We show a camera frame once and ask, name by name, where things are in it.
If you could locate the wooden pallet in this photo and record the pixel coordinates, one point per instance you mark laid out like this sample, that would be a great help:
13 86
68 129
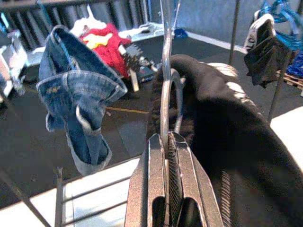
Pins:
292 81

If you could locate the black metal clothes rack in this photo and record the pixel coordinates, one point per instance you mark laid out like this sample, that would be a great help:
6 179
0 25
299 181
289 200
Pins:
234 30

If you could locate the red cloth with yellow print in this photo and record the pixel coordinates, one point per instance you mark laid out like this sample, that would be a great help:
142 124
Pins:
111 47

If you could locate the blue denim shorts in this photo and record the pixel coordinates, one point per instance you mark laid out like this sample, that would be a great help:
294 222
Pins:
78 94

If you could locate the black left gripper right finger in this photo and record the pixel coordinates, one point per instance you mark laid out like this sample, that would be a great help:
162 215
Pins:
196 189

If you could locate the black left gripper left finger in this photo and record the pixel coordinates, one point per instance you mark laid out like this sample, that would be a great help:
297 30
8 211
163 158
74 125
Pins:
146 184

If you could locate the black shirt with white print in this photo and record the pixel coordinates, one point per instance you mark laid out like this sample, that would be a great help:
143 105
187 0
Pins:
225 123

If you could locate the crumpled white plastic bag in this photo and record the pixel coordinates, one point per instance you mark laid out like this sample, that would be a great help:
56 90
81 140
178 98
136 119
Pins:
87 26

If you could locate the black electronic box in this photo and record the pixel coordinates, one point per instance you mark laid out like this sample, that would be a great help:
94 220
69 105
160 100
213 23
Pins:
139 61

